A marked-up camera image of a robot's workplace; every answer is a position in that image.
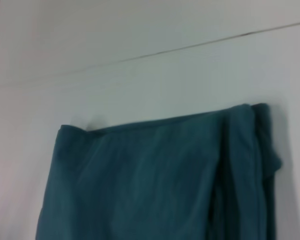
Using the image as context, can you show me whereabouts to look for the teal blue t-shirt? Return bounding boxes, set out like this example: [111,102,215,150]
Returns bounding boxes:
[34,102,284,240]

